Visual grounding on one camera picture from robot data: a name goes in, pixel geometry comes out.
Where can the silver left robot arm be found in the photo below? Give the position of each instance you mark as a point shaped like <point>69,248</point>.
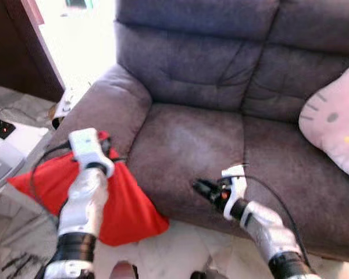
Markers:
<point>84,200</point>

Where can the silver right robot leg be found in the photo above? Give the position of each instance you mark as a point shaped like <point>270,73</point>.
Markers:
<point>209,274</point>

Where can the pink cat face cushion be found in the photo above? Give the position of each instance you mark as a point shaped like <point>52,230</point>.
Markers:
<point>331,128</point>

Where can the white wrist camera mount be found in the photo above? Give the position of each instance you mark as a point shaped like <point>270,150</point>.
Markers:
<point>84,145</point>
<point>238,186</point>

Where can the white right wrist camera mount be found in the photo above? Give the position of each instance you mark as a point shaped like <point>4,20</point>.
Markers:
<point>238,186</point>

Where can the grey-brown fabric sofa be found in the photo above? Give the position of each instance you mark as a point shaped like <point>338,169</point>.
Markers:
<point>192,139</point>

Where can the white appliance with grey buttons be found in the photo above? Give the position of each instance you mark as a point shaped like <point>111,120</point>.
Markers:
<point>23,142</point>

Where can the dark wooden door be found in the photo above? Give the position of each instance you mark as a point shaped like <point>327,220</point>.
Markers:
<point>11,46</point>

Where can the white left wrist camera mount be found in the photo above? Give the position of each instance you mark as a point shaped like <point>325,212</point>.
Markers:
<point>84,145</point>

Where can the silver left robot leg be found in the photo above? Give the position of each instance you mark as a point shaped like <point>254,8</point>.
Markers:
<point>123,271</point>

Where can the silver robot leg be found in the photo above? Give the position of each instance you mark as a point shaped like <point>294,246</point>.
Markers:
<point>123,271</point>
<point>209,274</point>

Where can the white heater with black base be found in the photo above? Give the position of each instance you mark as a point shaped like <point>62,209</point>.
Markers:
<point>64,104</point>

